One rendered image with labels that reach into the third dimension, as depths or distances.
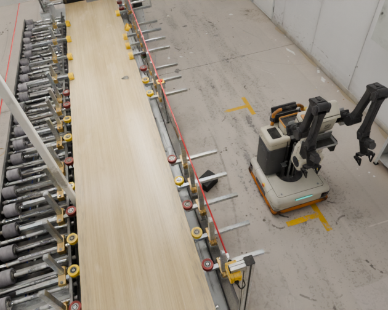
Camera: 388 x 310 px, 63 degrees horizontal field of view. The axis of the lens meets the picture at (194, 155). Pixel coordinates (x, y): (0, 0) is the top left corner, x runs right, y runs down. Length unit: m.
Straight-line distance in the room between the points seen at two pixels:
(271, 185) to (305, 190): 0.33
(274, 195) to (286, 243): 0.48
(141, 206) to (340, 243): 1.98
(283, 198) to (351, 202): 0.83
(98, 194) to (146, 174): 0.41
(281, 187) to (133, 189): 1.53
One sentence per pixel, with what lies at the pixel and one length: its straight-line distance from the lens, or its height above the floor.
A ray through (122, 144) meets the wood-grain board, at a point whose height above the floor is 0.90.
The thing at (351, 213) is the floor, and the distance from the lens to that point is 3.73.
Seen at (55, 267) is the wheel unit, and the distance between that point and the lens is 2.44.
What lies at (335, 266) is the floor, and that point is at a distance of 3.40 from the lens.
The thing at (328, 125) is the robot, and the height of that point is 1.17.
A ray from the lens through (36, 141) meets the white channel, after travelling 2.31.
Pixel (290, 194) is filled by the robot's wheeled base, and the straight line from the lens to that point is 3.34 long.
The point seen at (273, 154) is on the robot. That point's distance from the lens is 3.16.
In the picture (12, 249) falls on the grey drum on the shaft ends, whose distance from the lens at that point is 2.83.
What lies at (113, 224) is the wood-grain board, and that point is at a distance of 2.53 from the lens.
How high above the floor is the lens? 3.00
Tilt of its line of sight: 49 degrees down
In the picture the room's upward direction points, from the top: 7 degrees counter-clockwise
